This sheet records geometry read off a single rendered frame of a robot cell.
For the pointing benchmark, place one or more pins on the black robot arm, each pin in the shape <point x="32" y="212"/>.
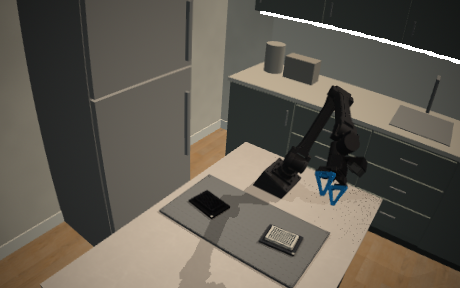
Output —
<point x="338" y="99"/>

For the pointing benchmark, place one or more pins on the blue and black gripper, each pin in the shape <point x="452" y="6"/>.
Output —
<point x="333" y="173"/>

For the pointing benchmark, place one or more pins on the white well plate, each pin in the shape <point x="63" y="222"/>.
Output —
<point x="276" y="233"/>

